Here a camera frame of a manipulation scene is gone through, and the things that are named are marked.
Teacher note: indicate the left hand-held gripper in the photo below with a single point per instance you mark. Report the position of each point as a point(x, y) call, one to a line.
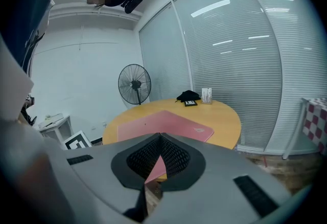
point(28, 105)

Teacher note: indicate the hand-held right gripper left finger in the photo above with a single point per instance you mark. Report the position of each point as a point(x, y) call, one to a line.
point(97, 177)

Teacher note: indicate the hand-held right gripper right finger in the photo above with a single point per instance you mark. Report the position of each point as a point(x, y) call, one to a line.
point(217, 166)

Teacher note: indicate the pink mouse pad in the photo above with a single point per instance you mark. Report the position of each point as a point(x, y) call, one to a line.
point(166, 123)

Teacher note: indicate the round wooden desk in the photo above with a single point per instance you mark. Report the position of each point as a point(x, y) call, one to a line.
point(219, 120)

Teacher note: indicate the white low cabinet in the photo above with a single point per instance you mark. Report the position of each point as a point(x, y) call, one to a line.
point(55, 128)

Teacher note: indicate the white board with black squares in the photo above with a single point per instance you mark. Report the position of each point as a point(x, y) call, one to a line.
point(76, 142)

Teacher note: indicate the small black box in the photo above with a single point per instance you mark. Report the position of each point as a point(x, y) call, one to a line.
point(191, 103)

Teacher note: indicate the clear holder with white cards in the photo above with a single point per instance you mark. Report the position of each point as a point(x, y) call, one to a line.
point(206, 95)

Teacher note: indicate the black cloth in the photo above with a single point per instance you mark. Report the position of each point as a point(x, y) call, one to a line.
point(188, 95)

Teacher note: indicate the white side table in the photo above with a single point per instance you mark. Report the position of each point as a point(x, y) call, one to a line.
point(293, 138)

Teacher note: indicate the person's dark blue shirt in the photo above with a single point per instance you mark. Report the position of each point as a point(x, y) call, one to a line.
point(30, 8)

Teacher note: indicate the black standing fan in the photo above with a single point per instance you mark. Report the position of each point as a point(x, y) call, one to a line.
point(134, 84)

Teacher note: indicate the red and white checkered board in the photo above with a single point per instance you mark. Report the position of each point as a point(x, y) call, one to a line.
point(316, 123)

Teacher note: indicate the black head-mounted camera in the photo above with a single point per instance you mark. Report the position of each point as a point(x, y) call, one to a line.
point(133, 2)

